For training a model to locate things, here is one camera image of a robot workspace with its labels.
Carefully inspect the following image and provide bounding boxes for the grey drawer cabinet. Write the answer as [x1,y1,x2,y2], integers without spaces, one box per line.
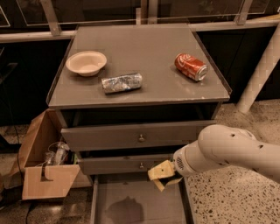
[45,24,233,178]

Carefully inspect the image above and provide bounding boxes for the silver blue crushed can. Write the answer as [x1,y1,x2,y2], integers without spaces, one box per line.
[101,73,143,94]

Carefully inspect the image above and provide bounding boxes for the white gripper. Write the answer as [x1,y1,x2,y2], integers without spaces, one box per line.
[148,146,193,192]

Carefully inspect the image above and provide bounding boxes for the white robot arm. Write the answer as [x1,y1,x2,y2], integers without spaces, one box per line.
[148,124,280,191]

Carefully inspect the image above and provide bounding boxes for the metal railing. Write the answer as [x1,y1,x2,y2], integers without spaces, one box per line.
[0,0,280,44]

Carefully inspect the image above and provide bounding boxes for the grey middle drawer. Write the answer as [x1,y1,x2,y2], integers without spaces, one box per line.
[78,153,172,175]

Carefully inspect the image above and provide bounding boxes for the grey bottom drawer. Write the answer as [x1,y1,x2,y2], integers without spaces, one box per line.
[90,172,195,224]

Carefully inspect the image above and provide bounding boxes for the brown cardboard box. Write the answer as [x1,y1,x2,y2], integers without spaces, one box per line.
[9,109,91,200]

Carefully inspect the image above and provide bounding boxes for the clear plastic bottles in box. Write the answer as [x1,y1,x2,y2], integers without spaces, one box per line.
[45,142,69,165]

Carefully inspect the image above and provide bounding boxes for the grey drawer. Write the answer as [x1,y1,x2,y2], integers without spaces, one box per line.
[78,153,172,175]
[61,121,215,151]
[90,172,195,224]

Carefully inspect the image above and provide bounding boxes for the white paper bowl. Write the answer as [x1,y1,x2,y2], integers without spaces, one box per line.
[66,51,107,77]

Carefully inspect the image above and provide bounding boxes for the red cola can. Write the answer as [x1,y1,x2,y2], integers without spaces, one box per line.
[174,53,208,81]

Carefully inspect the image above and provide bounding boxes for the white diagonal pole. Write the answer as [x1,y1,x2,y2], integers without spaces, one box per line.
[236,24,280,114]

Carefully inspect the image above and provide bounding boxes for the green yellow sponge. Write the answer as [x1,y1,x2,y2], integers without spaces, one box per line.
[159,176,179,187]

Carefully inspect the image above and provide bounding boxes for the grey top drawer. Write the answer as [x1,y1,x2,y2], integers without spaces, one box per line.
[61,121,215,151]

